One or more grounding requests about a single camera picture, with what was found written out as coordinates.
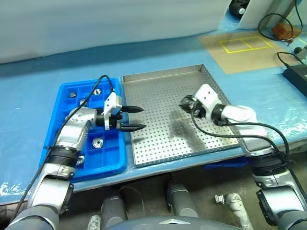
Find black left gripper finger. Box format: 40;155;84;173
121;105;145;114
119;122;148;132

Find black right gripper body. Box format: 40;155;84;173
191;100;207;119

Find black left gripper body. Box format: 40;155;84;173
112;106;129;130

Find perforated steel tray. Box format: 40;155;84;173
122;64;240;168

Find blue compartment tray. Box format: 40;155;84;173
39;76;128;183

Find brown cardboard sheet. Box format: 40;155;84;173
198;31;292;74

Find blue bin under table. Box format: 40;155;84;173
202;158;247;170

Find dark grey left robot leg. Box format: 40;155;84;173
100;195;128;228

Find dark grey robot leg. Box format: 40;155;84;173
100;195;128;228
166;182;200;218

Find dark grey right robot leg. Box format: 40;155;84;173
166;182;200;218

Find grey robot torso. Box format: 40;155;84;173
105;215;200;230

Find black round object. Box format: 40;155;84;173
228;0;250;17

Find black power adapter box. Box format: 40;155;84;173
282;64;307;92

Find white speckled pipe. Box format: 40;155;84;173
225;193;254;230

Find white upright board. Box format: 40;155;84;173
238;0;295;29

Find orange brown block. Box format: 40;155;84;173
272;22;302;39

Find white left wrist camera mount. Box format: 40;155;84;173
100;92;123;131

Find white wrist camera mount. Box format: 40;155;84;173
193;83;222;120
100;92;123;131

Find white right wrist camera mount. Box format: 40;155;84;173
193;83;222;120

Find thin floor wire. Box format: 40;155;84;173
118;186;145;214

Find black looped cable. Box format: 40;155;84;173
258;13;295;44

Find black adapter cable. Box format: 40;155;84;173
277;51;305;68

